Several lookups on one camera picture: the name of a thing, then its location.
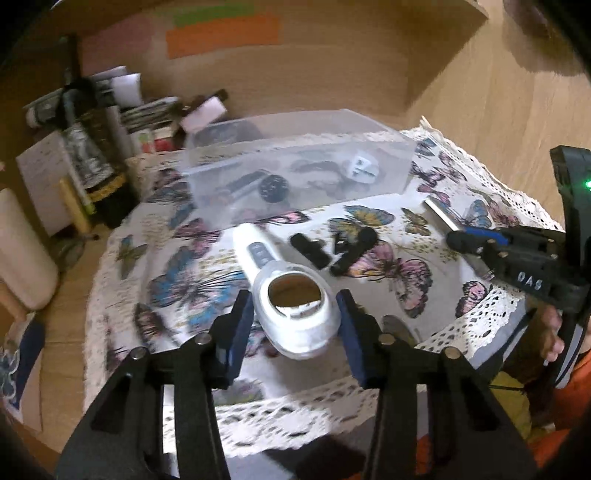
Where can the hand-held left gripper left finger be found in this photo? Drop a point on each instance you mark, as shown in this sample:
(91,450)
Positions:
(239,334)

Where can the small pink white box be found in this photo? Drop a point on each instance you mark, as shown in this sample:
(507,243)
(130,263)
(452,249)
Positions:
(203,114)

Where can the silver metal bar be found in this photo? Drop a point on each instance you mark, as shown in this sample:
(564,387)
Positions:
(442,214)

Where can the orange clothing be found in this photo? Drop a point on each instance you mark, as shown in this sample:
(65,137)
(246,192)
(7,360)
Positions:
(575,397)

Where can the butterfly print tablecloth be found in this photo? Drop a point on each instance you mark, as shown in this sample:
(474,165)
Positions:
(184,258)

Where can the clear plastic box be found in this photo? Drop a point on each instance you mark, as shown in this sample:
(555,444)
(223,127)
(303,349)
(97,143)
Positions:
(295,166)

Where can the black curved plastic piece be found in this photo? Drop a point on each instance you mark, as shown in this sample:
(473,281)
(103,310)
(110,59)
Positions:
(353,251)

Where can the white handheld device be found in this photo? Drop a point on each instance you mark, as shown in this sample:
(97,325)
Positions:
(295,304)

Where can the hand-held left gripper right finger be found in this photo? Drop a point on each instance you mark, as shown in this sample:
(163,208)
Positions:
(352,344)

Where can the blue patterned bag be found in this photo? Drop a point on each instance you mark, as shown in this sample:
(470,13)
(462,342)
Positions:
(16,364)

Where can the white paper box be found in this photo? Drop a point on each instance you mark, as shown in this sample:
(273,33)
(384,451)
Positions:
(44,180)

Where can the white cube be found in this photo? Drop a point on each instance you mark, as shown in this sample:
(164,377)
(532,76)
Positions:
(362,166)

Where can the black round cap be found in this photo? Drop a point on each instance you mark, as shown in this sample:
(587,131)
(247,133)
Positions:
(274,187)

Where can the small black clip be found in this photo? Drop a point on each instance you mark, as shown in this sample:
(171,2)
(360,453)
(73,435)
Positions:
(308,249)

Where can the person's right hand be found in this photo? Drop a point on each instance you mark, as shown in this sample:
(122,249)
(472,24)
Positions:
(550,334)

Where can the stack of books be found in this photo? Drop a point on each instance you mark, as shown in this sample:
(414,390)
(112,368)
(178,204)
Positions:
(150,121)

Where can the orange paper sheet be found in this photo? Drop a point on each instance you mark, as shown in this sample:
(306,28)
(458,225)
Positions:
(222,35)

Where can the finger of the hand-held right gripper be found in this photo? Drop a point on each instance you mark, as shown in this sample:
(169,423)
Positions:
(478,236)
(490,264)

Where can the black cylinder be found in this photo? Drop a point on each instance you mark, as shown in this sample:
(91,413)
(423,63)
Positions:
(240,185)

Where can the white cylinder cushion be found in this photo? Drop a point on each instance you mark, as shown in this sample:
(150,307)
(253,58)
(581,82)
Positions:
(23,251)

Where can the green paper sheet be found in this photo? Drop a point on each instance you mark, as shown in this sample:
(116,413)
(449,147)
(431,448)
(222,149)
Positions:
(213,15)

